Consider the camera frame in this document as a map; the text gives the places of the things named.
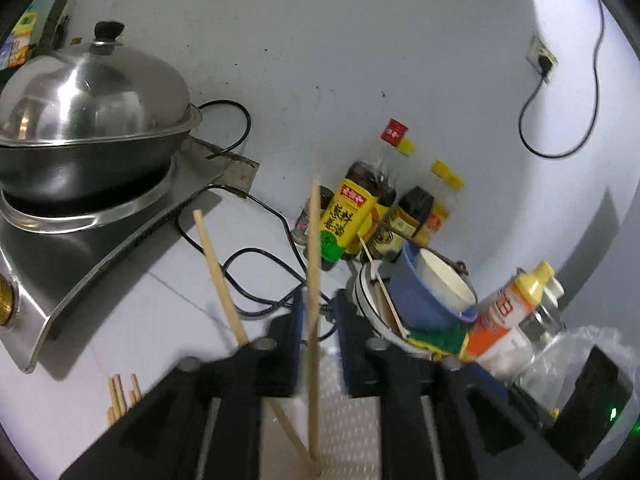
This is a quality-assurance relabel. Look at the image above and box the yellow label sauce bottle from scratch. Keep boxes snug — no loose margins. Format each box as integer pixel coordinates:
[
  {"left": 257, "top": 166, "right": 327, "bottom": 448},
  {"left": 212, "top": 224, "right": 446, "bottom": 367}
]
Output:
[{"left": 320, "top": 160, "right": 382, "bottom": 272}]

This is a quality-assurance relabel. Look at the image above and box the dark wok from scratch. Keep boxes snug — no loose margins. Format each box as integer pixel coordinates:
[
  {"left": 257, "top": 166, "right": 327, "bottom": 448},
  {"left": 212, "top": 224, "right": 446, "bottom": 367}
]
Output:
[{"left": 0, "top": 127, "right": 196, "bottom": 206}]

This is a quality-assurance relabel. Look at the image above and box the dark bottle brown label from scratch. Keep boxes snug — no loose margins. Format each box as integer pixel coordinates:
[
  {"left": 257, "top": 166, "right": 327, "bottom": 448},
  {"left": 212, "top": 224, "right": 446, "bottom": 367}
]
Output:
[{"left": 371, "top": 186, "right": 435, "bottom": 263}]

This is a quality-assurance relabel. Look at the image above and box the colourful package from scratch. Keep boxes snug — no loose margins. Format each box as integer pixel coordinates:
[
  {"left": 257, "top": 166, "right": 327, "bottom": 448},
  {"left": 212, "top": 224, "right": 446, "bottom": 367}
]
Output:
[{"left": 0, "top": 10, "right": 40, "bottom": 70}]

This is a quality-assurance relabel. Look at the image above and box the white wall socket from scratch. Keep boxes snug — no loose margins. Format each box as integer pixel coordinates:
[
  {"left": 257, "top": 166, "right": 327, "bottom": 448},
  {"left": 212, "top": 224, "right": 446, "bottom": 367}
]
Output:
[{"left": 526, "top": 35, "right": 560, "bottom": 85}]

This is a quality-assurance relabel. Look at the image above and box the yellow green sponge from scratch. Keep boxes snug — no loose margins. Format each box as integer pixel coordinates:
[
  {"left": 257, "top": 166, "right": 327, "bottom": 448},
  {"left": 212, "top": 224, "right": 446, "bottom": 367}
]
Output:
[{"left": 406, "top": 324, "right": 473, "bottom": 362}]

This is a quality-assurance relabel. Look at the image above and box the black plug cable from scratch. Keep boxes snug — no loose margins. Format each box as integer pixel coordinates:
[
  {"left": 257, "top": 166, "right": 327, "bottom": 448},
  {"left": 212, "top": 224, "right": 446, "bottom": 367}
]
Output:
[{"left": 517, "top": 0, "right": 607, "bottom": 159}]

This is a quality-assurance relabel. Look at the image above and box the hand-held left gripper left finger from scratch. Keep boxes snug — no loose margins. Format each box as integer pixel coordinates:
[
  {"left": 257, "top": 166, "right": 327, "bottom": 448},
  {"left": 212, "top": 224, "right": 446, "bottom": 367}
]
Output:
[{"left": 59, "top": 285, "right": 307, "bottom": 480}]

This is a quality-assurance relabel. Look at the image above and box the blue cup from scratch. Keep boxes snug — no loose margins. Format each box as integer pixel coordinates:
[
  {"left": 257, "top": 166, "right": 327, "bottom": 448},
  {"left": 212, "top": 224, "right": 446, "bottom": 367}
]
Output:
[{"left": 387, "top": 240, "right": 480, "bottom": 335}]

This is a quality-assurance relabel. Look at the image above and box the clear plastic bag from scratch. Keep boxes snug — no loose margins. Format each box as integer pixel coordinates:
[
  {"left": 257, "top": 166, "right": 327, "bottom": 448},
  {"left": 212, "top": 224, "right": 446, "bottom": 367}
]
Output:
[{"left": 515, "top": 325, "right": 636, "bottom": 416}]

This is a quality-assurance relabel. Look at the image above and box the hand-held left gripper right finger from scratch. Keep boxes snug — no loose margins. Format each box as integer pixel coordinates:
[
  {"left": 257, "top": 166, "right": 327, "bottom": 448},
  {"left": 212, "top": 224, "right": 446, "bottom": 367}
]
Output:
[{"left": 334, "top": 289, "right": 581, "bottom": 480}]

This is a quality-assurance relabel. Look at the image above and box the small spice jar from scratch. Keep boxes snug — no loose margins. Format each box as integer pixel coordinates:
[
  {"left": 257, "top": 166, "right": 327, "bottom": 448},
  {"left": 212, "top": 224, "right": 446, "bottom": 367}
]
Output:
[{"left": 295, "top": 185, "right": 335, "bottom": 247}]

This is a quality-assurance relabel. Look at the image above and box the black stove cable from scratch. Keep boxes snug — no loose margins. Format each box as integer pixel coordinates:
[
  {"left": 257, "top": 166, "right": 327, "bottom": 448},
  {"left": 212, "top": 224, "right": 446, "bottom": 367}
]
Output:
[{"left": 175, "top": 100, "right": 342, "bottom": 342}]

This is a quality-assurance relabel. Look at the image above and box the white bowl dark rim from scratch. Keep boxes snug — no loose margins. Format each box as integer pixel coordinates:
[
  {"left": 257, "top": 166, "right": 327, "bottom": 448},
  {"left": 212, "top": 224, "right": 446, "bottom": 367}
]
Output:
[{"left": 352, "top": 260, "right": 418, "bottom": 353}]

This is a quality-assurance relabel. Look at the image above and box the stainless steel wok lid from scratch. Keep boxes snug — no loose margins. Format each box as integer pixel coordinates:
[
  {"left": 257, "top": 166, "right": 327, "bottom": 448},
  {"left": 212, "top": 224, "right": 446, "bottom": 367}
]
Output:
[{"left": 0, "top": 20, "right": 202, "bottom": 150}]

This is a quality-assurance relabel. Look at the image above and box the white plastic utensil basket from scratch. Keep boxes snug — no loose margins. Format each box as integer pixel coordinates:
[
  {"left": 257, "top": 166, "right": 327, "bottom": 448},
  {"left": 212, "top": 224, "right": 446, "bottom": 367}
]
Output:
[{"left": 259, "top": 345, "right": 385, "bottom": 480}]

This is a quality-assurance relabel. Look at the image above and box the grey slab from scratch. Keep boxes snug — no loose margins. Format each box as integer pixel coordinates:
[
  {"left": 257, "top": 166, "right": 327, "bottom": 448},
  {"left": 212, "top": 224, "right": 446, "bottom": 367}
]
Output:
[{"left": 185, "top": 135, "right": 261, "bottom": 201}]

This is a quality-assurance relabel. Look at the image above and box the silver induction stove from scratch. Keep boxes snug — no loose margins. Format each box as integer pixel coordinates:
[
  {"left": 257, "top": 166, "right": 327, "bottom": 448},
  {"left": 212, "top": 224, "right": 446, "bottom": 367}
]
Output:
[{"left": 0, "top": 135, "right": 226, "bottom": 373}]

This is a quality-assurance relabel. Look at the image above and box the clear bottle red yellow cap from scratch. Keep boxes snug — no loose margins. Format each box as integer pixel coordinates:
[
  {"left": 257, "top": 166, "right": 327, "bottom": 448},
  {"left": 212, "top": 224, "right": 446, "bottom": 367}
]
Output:
[{"left": 375, "top": 119, "right": 417, "bottom": 211}]

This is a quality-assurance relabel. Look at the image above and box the white orange detergent bottle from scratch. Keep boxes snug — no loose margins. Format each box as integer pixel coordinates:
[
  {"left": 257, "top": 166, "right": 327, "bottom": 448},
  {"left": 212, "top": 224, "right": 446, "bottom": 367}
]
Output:
[{"left": 459, "top": 260, "right": 557, "bottom": 382}]

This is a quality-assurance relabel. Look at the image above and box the yellow cap bottle orange label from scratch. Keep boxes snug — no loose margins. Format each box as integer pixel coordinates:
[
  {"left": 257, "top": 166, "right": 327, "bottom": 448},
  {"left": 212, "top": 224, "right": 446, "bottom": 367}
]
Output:
[{"left": 424, "top": 160, "right": 465, "bottom": 248}]

